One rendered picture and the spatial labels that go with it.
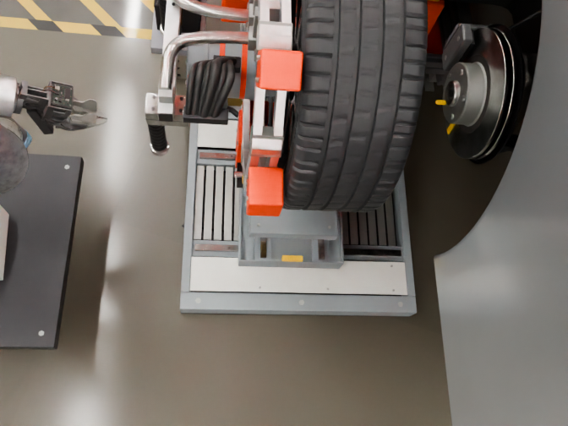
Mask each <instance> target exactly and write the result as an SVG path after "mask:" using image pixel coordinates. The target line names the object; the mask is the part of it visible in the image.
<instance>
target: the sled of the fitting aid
mask: <svg viewBox="0 0 568 426"><path fill-rule="evenodd" d="M246 203H247V192H245V191H244V188H239V227H238V266H253V267H286V268H319V269H340V268H341V266H342V265H343V264H344V250H343V233H342V216H341V211H337V225H338V237H337V238H336V240H328V239H302V238H251V237H250V236H249V216H248V215H247V214H246V207H245V204H246Z"/></svg>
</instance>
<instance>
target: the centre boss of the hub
mask: <svg viewBox="0 0 568 426"><path fill-rule="evenodd" d="M459 96H460V84H459V82H458V81H457V80H452V81H450V82H449V83H448V85H447V86H446V90H445V102H446V104H447V105H448V106H450V107H453V106H455V105H456V103H457V102H458V100H459Z"/></svg>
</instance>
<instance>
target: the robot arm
mask: <svg viewBox="0 0 568 426"><path fill-rule="evenodd" d="M65 85H66V86H65ZM46 87H47V88H46ZM45 88H46V89H45ZM22 107H23V108H26V112H27V113H28V114H29V116H30V117H31V118H32V120H33V121H34V122H35V124H36V125H37V126H38V128H39V129H40V130H41V132H42V133H43V134H53V127H54V126H55V128H61V129H64V130H68V131H75V130H81V129H86V128H92V127H95V126H98V125H101V124H103V123H105V122H107V116H106V115H105V114H104V113H102V112H101V111H99V110H97V102H96V101H95V100H92V99H89V100H87V101H79V100H78V99H76V98H75V97H74V88H73V85H68V84H64V83H61V82H57V81H53V80H50V81H49V84H48V86H45V87H44V89H43V88H39V87H35V86H31V85H28V81H24V80H21V83H18V84H17V79H16V78H14V77H9V76H6V75H1V74H0V194H2V193H5V192H8V191H9V190H11V189H13V188H14V187H16V186H17V185H18V184H19V183H20V182H21V181H22V179H23V178H24V176H25V174H26V172H27V169H28V163H29V158H28V153H27V149H26V148H27V147H28V146H29V144H30V142H31V141H32V138H31V136H30V135H29V133H28V131H27V130H25V129H23V128H22V127H21V126H20V125H19V124H18V123H17V122H16V121H15V120H14V119H12V118H11V116H12V114H13V112H14V113H16V114H20V113H21V110H22ZM71 112H72V113H73V115H70V114H71ZM80 114H84V115H80ZM68 116H70V118H68Z"/></svg>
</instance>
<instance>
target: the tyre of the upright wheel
mask: <svg viewBox="0 0 568 426"><path fill-rule="evenodd" d="M427 47H428V0H302V37H301V52H303V71H302V83H301V90H300V91H299V92H298V98H297V106H296V114H295V121H294V128H293V134H292V143H291V149H290V153H289V157H288V162H287V168H286V171H285V173H284V175H283V192H284V194H283V202H284V205H283V207H282V208H283V209H286V210H301V209H302V210H323V211H345V212H371V211H373V210H376V209H378V208H379V207H381V206H382V205H383V204H384V203H385V202H386V201H387V199H388V198H389V197H390V195H391V193H392V192H393V190H394V188H395V186H396V185H397V183H398V181H399V178H400V176H401V174H402V171H403V168H404V166H405V164H406V161H407V157H408V154H409V151H410V149H411V144H412V140H413V136H414V132H415V129H416V126H417V120H418V114H419V108H420V106H421V100H422V94H423V84H424V77H425V69H426V60H427Z"/></svg>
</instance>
